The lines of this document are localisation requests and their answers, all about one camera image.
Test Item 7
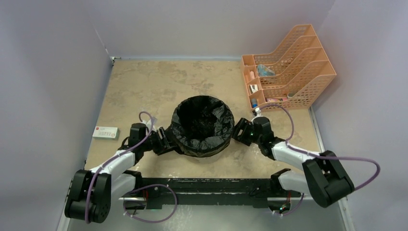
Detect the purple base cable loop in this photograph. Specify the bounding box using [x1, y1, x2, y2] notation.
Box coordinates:
[123, 184, 179, 224]

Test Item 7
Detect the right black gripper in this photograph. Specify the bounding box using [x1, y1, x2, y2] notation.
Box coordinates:
[225, 118, 262, 147]

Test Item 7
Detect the blue small bottle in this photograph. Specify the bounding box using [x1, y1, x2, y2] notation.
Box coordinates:
[250, 98, 258, 108]

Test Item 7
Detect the black plastic trash bag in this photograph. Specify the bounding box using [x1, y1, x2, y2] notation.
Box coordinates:
[165, 95, 235, 158]

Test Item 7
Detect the beige round trash bin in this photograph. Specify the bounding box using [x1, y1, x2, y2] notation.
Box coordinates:
[185, 153, 222, 164]

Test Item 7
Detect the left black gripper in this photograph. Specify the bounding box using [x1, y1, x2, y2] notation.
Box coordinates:
[140, 127, 179, 155]

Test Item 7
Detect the white small box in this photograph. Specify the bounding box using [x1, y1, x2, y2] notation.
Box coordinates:
[92, 126, 119, 140]

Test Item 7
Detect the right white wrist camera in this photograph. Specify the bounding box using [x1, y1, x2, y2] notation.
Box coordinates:
[251, 107, 262, 121]

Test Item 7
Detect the teal packet in organizer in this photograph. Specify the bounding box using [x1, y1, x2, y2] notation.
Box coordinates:
[257, 64, 276, 77]

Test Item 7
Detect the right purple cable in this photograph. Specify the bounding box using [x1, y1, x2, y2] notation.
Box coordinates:
[259, 104, 381, 192]

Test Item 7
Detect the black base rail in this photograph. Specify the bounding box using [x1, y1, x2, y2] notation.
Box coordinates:
[121, 178, 301, 209]

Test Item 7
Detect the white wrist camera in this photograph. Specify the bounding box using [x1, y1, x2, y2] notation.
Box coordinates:
[142, 117, 157, 132]
[251, 107, 262, 121]

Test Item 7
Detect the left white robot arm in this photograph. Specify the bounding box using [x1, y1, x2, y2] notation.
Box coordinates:
[64, 123, 176, 224]

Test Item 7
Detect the white stapler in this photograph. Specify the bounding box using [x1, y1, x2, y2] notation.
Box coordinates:
[248, 84, 258, 94]

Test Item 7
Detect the orange plastic file organizer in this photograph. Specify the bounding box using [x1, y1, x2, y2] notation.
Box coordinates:
[241, 24, 336, 111]

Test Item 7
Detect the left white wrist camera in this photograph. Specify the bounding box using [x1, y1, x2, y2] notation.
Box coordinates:
[142, 117, 157, 132]

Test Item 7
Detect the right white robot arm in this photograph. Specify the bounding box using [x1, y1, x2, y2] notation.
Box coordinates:
[232, 116, 355, 208]

